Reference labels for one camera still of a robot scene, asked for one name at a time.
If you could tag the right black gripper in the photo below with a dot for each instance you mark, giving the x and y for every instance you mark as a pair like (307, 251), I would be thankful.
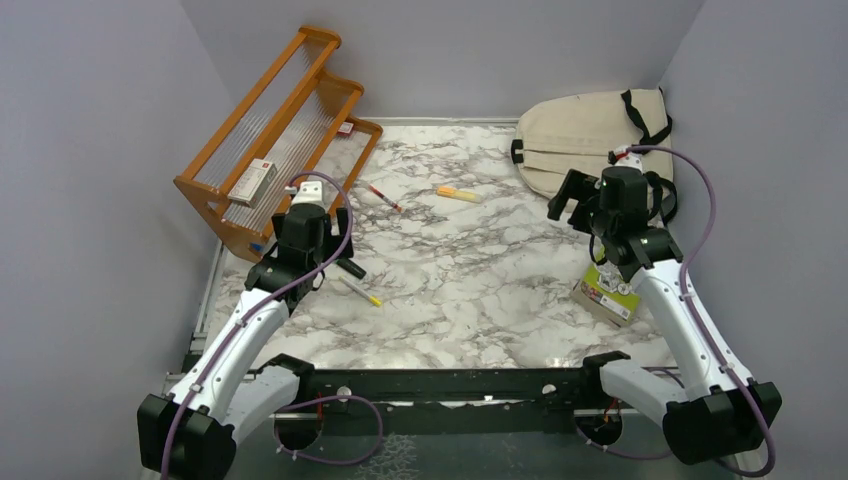
(580, 186)

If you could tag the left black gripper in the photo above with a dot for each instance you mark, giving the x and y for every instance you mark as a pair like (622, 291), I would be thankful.
(335, 242)

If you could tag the beige canvas backpack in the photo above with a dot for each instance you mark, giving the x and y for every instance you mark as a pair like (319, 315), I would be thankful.
(577, 132)

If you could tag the green cartoon book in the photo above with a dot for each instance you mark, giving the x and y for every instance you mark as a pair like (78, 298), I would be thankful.
(604, 293)

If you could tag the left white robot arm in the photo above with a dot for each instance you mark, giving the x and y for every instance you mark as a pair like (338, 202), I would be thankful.
(193, 431)

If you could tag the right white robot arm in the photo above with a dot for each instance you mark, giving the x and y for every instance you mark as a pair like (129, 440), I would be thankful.
(719, 409)

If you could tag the green black highlighter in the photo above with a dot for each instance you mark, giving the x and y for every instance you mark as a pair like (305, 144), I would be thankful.
(352, 268)

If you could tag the white red small box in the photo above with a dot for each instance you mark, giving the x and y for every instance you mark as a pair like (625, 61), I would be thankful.
(253, 183)

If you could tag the red clear pen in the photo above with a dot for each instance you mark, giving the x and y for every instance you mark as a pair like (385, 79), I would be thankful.
(383, 197)

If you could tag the white yellow marker pen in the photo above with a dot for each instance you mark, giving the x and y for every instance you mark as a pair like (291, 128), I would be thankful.
(359, 290)

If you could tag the orange wooden shelf rack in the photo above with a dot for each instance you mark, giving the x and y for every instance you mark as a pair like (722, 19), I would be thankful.
(290, 116)

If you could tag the orange yellow highlighter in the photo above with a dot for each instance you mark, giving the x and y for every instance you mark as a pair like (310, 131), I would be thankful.
(453, 193)

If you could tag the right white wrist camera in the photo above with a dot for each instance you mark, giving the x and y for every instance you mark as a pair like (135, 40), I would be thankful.
(622, 157)

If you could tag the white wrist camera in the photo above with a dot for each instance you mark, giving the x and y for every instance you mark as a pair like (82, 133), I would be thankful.
(622, 157)
(308, 192)

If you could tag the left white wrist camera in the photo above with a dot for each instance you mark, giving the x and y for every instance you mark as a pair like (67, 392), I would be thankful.
(308, 192)

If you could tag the black metal base frame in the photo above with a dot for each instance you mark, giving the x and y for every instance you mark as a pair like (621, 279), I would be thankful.
(419, 401)

